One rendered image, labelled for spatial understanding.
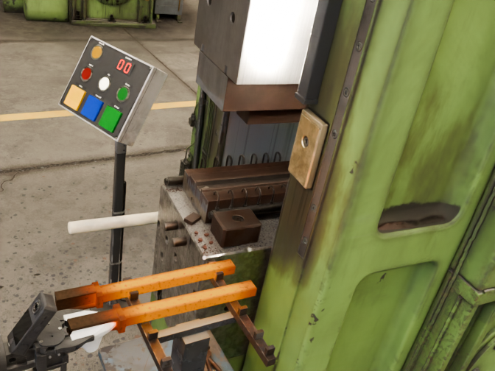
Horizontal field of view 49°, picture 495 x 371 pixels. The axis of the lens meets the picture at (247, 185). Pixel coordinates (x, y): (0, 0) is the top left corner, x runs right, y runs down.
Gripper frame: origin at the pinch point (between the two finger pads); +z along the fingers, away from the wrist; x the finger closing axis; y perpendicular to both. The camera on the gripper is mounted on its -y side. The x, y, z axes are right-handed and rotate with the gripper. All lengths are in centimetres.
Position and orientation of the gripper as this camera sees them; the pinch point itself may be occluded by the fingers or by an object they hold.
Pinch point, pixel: (107, 319)
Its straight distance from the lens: 110.3
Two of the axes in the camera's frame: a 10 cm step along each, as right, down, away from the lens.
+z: 8.6, -1.3, 5.0
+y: -1.8, 8.4, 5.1
